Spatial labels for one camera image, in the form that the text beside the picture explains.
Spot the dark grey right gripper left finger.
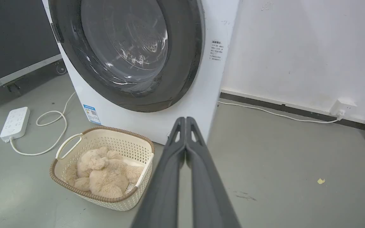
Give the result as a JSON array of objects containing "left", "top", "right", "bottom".
[{"left": 131, "top": 117, "right": 187, "bottom": 228}]

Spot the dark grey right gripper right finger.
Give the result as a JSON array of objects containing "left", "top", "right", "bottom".
[{"left": 186, "top": 117, "right": 242, "bottom": 228}]

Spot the white front-load washing machine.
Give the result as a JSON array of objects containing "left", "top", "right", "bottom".
[{"left": 42, "top": 0, "right": 240, "bottom": 146}]

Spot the dark round washing machine door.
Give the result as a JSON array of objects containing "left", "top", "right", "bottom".
[{"left": 48, "top": 0, "right": 206, "bottom": 113}]

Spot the beige plush teddy bear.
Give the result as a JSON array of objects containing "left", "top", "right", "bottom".
[{"left": 66, "top": 146, "right": 144, "bottom": 199}]

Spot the cream plastic laundry basket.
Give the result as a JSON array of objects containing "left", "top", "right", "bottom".
[{"left": 50, "top": 126, "right": 155, "bottom": 212}]

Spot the blue energy label sticker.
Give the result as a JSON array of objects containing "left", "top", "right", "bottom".
[{"left": 83, "top": 104, "right": 102, "bottom": 125}]

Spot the white power strip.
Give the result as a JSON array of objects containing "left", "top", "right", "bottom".
[{"left": 0, "top": 107, "right": 31, "bottom": 143}]

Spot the black wheeled flight case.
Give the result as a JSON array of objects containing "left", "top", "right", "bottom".
[{"left": 0, "top": 0, "right": 67, "bottom": 111}]

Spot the white wall plug with cable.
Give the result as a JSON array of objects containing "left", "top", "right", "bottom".
[{"left": 218, "top": 101, "right": 341, "bottom": 124}]

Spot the white power strip cable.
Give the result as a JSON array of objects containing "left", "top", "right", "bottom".
[{"left": 10, "top": 92, "right": 77, "bottom": 156}]

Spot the white wall socket plug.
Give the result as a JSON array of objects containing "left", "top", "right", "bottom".
[{"left": 330, "top": 99, "right": 357, "bottom": 119}]

